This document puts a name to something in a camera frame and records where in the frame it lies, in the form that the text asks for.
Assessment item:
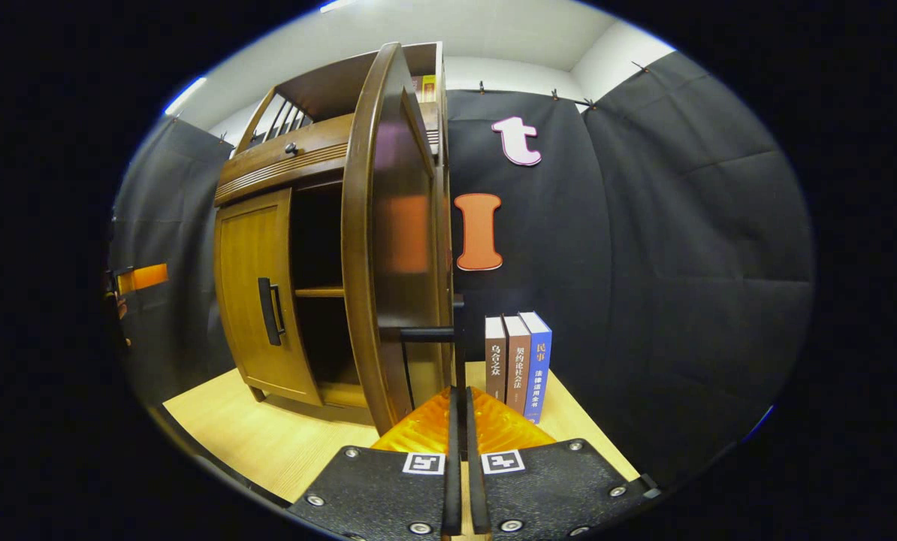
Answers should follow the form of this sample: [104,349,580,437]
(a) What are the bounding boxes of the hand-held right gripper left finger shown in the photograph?
[287,385,464,541]

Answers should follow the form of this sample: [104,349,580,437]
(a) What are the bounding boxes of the blue spine book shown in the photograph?
[518,311,553,425]

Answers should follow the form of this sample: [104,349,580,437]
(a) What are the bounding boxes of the dark brown spine book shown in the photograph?
[485,316,508,403]

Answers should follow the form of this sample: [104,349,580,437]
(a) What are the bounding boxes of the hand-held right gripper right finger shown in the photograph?
[464,385,660,541]

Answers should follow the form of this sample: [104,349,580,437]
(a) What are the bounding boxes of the black backdrop cloth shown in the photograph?
[110,51,816,482]

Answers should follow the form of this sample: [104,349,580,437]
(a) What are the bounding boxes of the light brown spine book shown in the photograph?
[503,315,532,416]

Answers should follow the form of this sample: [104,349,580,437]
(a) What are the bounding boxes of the wooden double-door shoe cabinet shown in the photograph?
[214,41,455,437]

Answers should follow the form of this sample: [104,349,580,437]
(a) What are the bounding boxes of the wooden shoe cabinet door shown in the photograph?
[216,188,322,407]
[342,43,466,437]

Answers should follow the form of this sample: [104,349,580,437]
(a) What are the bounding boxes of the wooden drawer with black knob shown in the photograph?
[216,101,442,207]

